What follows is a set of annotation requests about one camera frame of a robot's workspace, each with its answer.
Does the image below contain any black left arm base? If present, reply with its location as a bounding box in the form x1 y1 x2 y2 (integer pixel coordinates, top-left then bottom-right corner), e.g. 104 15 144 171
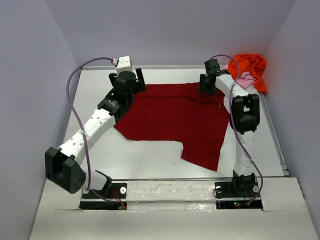
79 181 128 211

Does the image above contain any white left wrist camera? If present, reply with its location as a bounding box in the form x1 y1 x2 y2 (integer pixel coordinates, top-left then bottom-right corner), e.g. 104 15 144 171
116 56 133 74

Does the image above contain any orange t-shirt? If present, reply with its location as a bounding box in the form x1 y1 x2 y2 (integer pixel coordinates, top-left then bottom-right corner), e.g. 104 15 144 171
228 53 267 95

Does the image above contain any pink t-shirt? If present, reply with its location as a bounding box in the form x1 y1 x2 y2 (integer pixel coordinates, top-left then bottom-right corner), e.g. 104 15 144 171
222 64 257 90

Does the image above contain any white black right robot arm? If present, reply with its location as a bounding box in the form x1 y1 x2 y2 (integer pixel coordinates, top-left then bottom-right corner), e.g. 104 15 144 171
199 58 260 199

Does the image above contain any dark red t-shirt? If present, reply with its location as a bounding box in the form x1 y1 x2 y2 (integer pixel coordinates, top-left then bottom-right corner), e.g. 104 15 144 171
114 82 230 171

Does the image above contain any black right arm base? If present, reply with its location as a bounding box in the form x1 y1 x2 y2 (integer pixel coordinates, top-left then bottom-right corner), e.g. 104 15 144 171
212 181 263 210

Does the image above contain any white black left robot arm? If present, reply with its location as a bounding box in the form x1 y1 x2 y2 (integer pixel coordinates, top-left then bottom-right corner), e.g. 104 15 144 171
44 68 147 196

